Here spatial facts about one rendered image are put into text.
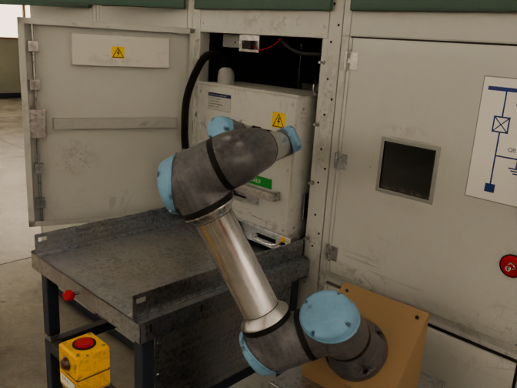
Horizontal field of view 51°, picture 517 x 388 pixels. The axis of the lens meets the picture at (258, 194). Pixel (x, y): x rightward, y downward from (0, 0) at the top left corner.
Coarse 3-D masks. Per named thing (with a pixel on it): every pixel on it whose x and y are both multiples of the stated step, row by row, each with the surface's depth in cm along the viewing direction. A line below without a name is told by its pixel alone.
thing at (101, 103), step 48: (48, 48) 191; (96, 48) 194; (144, 48) 201; (192, 48) 209; (48, 96) 195; (96, 96) 202; (144, 96) 209; (192, 96) 214; (48, 144) 199; (96, 144) 206; (144, 144) 214; (48, 192) 204; (96, 192) 211; (144, 192) 219
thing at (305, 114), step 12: (216, 84) 196; (240, 84) 205; (252, 84) 208; (300, 96) 172; (312, 96) 176; (300, 108) 173; (312, 108) 178; (300, 120) 175; (312, 120) 179; (300, 132) 176; (312, 132) 181; (312, 144) 182; (300, 156) 179; (300, 168) 180; (300, 180) 182; (300, 192) 183; (300, 204) 185; (300, 216) 186; (288, 228) 183; (300, 228) 188
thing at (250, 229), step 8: (240, 224) 197; (248, 224) 194; (248, 232) 195; (256, 232) 192; (264, 232) 189; (272, 232) 187; (264, 240) 190; (272, 240) 187; (288, 240) 182; (296, 240) 184; (272, 248) 188
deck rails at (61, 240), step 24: (120, 216) 196; (144, 216) 204; (168, 216) 212; (48, 240) 178; (72, 240) 184; (96, 240) 190; (264, 264) 173; (168, 288) 146; (192, 288) 152; (216, 288) 159; (144, 312) 142
